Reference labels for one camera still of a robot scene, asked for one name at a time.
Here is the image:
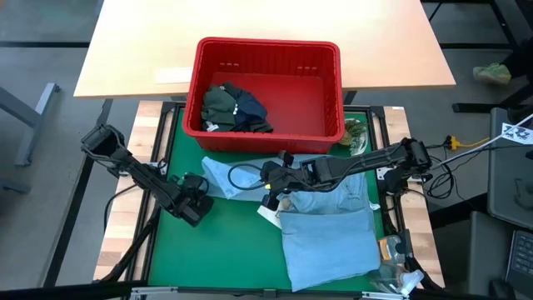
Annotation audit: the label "light blue jeans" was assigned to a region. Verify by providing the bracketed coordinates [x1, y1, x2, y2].
[201, 153, 382, 293]

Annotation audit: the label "white label sticker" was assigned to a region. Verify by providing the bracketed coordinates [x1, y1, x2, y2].
[152, 67, 193, 85]

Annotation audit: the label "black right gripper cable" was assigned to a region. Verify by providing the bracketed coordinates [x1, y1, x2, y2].
[227, 162, 270, 193]

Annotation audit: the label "green succulent plant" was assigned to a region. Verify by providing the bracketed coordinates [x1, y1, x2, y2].
[339, 117, 370, 157]

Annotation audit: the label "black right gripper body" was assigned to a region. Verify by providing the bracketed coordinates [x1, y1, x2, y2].
[261, 151, 322, 212]

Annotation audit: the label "white printed tote bag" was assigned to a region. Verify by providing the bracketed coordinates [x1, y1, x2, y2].
[257, 201, 381, 229]

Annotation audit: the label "grey chair seat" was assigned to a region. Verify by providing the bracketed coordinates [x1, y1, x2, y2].
[486, 106, 533, 230]

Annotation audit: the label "black keyboard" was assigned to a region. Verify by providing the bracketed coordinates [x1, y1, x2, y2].
[505, 228, 533, 288]

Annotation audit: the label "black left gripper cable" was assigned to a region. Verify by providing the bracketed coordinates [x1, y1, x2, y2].
[189, 172, 211, 200]

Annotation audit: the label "black white patterned card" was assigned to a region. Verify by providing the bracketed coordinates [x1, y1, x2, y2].
[501, 122, 533, 146]

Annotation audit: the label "clear spray bottle white nozzle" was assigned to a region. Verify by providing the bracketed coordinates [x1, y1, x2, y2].
[368, 266, 426, 297]

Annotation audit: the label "silver aluminium bar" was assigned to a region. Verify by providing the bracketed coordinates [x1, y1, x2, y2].
[128, 286, 180, 299]
[361, 290, 411, 300]

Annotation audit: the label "clear bottle orange label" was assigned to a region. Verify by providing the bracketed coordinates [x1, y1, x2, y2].
[376, 234, 407, 267]

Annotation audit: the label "light wood desk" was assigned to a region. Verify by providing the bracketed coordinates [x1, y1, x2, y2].
[73, 0, 456, 100]

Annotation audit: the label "green table mat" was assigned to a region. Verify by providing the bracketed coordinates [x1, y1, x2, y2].
[147, 108, 386, 293]

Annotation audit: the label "grey side desk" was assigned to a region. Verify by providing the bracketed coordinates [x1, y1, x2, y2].
[466, 210, 513, 298]

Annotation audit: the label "grey metal table leg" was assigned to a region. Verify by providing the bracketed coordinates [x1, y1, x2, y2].
[0, 82, 62, 168]

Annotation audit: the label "yellow power plug cord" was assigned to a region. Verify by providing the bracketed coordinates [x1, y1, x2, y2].
[444, 135, 491, 152]

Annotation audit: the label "red plastic laundry bin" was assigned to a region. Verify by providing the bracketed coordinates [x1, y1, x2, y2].
[182, 36, 346, 155]

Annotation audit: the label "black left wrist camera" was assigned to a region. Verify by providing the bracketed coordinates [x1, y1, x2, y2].
[182, 172, 205, 193]

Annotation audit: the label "navy blue garment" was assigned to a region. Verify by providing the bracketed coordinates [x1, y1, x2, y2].
[224, 82, 275, 134]

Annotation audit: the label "person's leg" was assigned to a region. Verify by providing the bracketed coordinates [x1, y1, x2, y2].
[501, 39, 533, 80]

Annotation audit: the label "black metal table frame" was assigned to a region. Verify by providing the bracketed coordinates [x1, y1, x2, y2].
[96, 99, 445, 300]

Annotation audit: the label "person's foot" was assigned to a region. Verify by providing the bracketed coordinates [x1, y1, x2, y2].
[472, 62, 512, 87]

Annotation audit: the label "black computer mouse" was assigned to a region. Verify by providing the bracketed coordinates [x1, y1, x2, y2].
[489, 277, 517, 300]

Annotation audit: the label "white cord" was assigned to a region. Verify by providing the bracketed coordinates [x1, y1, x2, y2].
[432, 112, 533, 168]

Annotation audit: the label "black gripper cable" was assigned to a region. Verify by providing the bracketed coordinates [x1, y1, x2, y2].
[189, 172, 211, 200]
[227, 162, 270, 193]

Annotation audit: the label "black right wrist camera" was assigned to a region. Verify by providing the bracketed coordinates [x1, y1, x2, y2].
[260, 161, 281, 181]

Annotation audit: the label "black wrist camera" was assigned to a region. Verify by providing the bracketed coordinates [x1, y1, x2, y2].
[260, 161, 281, 181]
[182, 172, 205, 193]

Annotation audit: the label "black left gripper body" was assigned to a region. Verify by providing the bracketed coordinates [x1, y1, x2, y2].
[172, 190, 215, 228]

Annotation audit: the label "black cable bundle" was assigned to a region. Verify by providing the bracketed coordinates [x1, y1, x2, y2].
[424, 143, 459, 201]

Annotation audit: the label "dark green garment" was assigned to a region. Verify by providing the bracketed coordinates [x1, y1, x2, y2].
[201, 85, 238, 133]

